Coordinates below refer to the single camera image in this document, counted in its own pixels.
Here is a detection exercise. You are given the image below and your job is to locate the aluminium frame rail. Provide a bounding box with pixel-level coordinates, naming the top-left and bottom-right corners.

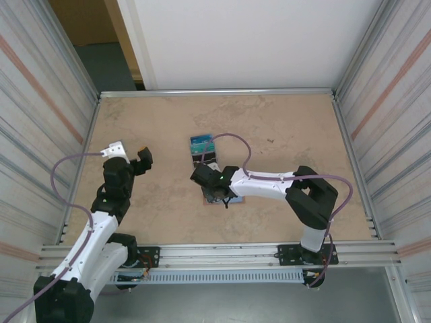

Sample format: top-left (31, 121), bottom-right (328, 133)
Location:
top-left (331, 94), bottom-right (383, 240)
top-left (60, 96), bottom-right (102, 245)
top-left (99, 87), bottom-right (337, 100)

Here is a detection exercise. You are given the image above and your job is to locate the aluminium mounting rail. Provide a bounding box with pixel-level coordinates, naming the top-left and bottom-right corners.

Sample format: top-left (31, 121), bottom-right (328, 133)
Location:
top-left (35, 240), bottom-right (403, 272)

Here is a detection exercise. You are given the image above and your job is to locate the grey slotted cable duct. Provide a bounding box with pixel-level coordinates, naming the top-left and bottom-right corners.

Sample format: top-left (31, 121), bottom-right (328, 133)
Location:
top-left (109, 271), bottom-right (306, 286)

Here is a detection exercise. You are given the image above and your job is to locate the pink leather card holder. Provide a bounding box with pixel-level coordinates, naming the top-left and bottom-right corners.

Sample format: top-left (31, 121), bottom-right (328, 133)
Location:
top-left (201, 188), bottom-right (246, 205)

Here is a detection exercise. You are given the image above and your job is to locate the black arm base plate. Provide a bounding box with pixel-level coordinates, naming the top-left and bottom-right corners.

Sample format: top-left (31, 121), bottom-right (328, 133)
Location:
top-left (124, 246), bottom-right (161, 269)
top-left (276, 244), bottom-right (338, 266)

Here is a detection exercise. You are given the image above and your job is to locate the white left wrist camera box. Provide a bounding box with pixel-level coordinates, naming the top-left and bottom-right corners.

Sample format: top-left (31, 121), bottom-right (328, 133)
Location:
top-left (100, 141), bottom-right (129, 166)

